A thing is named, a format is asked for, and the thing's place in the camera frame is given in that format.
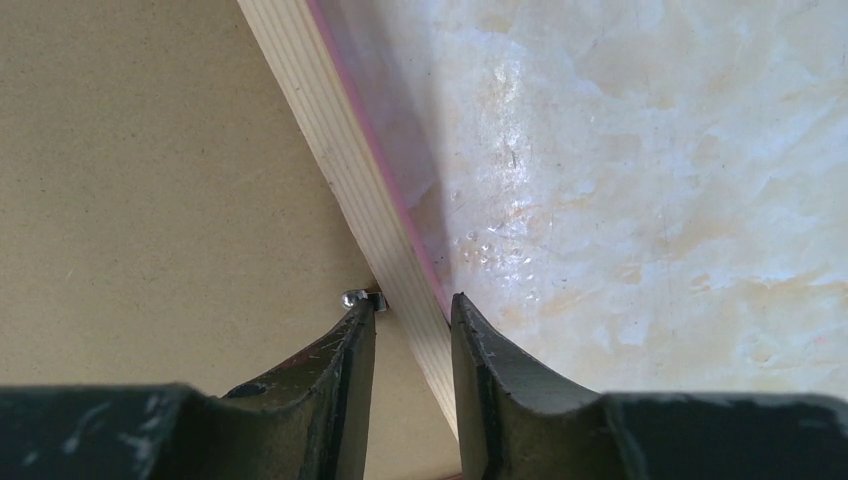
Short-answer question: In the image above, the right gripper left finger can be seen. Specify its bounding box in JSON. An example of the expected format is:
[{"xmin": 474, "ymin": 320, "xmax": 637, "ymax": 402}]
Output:
[{"xmin": 1, "ymin": 298, "xmax": 376, "ymax": 479}]

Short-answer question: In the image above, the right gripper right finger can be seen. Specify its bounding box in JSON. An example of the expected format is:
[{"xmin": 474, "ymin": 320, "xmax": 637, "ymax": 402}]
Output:
[{"xmin": 451, "ymin": 293, "xmax": 847, "ymax": 479}]

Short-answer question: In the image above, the brown cardboard backing board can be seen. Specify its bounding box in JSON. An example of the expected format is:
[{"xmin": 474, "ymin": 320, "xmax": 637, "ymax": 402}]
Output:
[{"xmin": 1, "ymin": 1, "xmax": 459, "ymax": 479}]

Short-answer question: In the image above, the pink wooden picture frame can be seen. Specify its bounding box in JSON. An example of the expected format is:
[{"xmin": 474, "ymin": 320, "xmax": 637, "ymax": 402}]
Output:
[{"xmin": 239, "ymin": 1, "xmax": 458, "ymax": 432}]

